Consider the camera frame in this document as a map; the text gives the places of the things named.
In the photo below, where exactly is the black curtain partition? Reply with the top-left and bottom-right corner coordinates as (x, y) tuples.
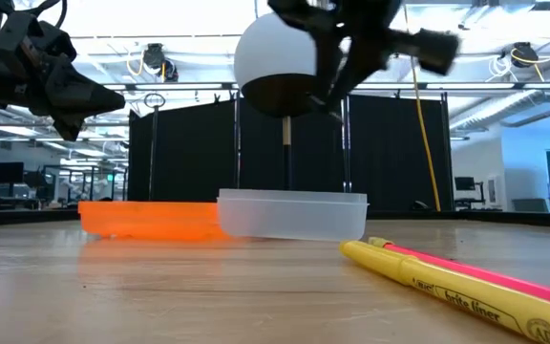
(127, 93), (454, 213)

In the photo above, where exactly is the silver metal pole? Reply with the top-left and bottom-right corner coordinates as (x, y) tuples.
(233, 90), (243, 190)
(341, 95), (353, 193)

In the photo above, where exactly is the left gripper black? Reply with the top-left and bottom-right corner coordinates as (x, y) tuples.
(0, 13), (126, 142)

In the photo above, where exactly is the yellow Bic highlighter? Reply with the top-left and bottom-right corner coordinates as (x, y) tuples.
(339, 239), (550, 344)

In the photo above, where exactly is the yellow hanging cable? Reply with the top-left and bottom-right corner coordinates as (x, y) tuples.
(401, 0), (443, 212)

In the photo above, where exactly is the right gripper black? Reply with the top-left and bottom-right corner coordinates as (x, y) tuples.
(267, 0), (460, 115)

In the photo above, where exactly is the clear plastic supply box base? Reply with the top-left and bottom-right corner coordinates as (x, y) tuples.
(216, 187), (370, 243)

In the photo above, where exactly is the black lamp with white globe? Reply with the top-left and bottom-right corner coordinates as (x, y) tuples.
(233, 11), (337, 192)

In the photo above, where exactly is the orange supply box lid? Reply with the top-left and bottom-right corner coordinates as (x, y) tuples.
(77, 200), (231, 242)

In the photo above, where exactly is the metal ring-topped stand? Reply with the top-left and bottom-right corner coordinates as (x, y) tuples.
(143, 92), (167, 202)

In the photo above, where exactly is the black ceiling cable reel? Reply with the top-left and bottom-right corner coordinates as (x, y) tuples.
(510, 41), (539, 69)
(143, 42), (180, 83)

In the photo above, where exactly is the pink highlighter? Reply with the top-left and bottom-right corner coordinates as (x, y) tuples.
(368, 236), (550, 312)

